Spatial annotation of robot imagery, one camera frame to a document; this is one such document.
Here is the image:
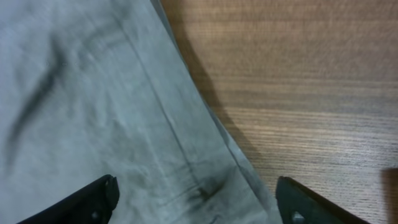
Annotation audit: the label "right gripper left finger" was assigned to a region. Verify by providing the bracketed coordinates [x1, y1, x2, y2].
[19, 174, 119, 224]

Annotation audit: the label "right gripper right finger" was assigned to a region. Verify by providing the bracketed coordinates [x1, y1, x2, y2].
[275, 176, 369, 224]

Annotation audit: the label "grey shorts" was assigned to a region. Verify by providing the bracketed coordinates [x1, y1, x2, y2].
[1, 0, 281, 223]

